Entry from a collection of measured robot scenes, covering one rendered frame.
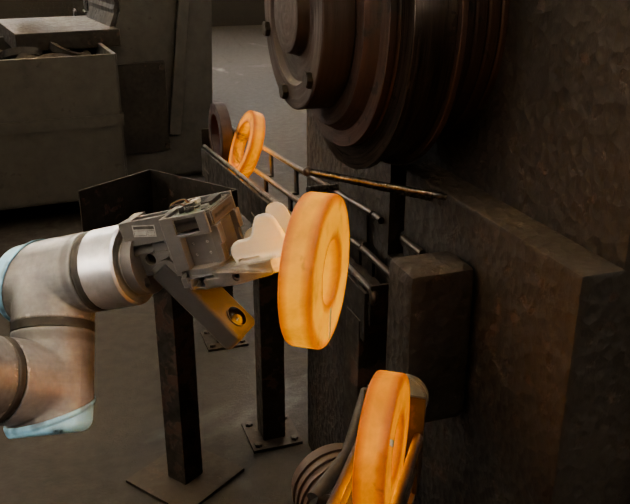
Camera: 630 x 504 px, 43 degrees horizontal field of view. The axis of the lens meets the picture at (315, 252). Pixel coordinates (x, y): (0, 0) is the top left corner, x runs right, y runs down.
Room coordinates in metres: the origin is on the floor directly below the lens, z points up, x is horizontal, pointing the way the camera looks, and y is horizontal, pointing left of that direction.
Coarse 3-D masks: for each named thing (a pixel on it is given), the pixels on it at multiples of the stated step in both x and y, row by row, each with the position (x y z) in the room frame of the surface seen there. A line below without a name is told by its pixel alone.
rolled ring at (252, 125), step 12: (240, 120) 2.14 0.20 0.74; (252, 120) 2.04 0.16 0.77; (264, 120) 2.05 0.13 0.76; (240, 132) 2.13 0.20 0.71; (252, 132) 2.00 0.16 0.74; (264, 132) 2.01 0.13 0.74; (240, 144) 2.13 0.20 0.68; (252, 144) 1.98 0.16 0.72; (240, 156) 2.11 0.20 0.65; (252, 156) 1.98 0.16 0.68; (228, 168) 2.09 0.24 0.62; (240, 168) 1.99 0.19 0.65; (252, 168) 1.99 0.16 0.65
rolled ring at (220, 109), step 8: (216, 104) 2.24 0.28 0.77; (224, 104) 2.24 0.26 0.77; (216, 112) 2.21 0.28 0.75; (224, 112) 2.21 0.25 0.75; (208, 120) 2.33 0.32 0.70; (216, 120) 2.30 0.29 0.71; (224, 120) 2.19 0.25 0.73; (216, 128) 2.31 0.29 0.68; (224, 128) 2.17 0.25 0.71; (216, 136) 2.31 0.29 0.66; (224, 136) 2.17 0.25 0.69; (232, 136) 2.17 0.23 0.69; (216, 144) 2.30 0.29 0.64; (224, 144) 2.16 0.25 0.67; (216, 152) 2.27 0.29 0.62; (224, 152) 2.17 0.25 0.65
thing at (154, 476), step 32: (96, 192) 1.61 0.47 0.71; (128, 192) 1.68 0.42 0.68; (160, 192) 1.72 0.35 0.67; (192, 192) 1.66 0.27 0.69; (96, 224) 1.61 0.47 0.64; (160, 320) 1.55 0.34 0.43; (192, 320) 1.58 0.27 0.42; (160, 352) 1.56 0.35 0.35; (192, 352) 1.57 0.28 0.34; (192, 384) 1.56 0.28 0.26; (192, 416) 1.56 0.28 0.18; (192, 448) 1.55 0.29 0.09; (128, 480) 1.55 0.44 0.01; (160, 480) 1.55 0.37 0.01; (192, 480) 1.55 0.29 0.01; (224, 480) 1.55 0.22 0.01
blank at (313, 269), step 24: (312, 192) 0.75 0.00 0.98; (312, 216) 0.70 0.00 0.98; (336, 216) 0.74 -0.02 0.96; (288, 240) 0.68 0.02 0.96; (312, 240) 0.68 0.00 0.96; (336, 240) 0.75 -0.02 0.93; (288, 264) 0.67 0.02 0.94; (312, 264) 0.66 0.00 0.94; (336, 264) 0.76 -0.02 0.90; (288, 288) 0.66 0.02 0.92; (312, 288) 0.66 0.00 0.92; (336, 288) 0.75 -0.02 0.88; (288, 312) 0.66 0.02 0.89; (312, 312) 0.66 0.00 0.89; (336, 312) 0.75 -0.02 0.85; (288, 336) 0.67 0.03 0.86; (312, 336) 0.67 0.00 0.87
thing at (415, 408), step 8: (416, 400) 0.79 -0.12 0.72; (424, 400) 0.79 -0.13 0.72; (416, 408) 0.79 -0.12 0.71; (424, 408) 0.79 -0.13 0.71; (416, 416) 0.79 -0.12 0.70; (424, 416) 0.79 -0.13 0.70; (416, 424) 0.79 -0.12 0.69; (424, 424) 0.79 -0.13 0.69; (408, 432) 0.79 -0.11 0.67; (416, 432) 0.78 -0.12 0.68; (408, 440) 0.79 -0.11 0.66; (408, 448) 0.78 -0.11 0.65
